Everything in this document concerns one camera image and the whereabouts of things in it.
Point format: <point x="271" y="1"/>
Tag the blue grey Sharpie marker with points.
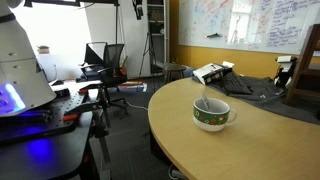
<point x="205" y="101"/>

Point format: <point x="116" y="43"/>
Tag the green and white mug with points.
<point x="210" y="118"/>

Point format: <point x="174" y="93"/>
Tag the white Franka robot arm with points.
<point x="20" y="66"/>

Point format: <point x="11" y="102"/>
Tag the round wooden stool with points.
<point x="174" y="68"/>

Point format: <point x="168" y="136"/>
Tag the white and black box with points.
<point x="208" y="73"/>

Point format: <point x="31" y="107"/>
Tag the white metal shelf rack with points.
<point x="156" y="33"/>

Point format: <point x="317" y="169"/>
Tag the black mesh office chair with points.
<point x="113" y="56"/>

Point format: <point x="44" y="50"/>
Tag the black computer keyboard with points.
<point x="235" y="83"/>

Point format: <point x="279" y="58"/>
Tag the black monitor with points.
<point x="91" y="55"/>

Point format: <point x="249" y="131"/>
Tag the black whiteboard eraser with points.
<point x="214" y="35"/>

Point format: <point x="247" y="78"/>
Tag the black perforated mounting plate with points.
<point x="50" y="123"/>

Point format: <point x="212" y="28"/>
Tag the grey cloth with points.
<point x="283" y="100"/>

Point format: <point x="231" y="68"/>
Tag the small brown box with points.
<point x="43" y="50"/>

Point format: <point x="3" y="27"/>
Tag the white and black device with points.
<point x="285" y="71"/>

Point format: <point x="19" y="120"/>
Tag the black robot desk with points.
<point x="50" y="160"/>

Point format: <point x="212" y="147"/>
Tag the black camera tripod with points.
<point x="149" y="50"/>

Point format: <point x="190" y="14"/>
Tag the wall whiteboard with writing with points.
<point x="253" y="23"/>

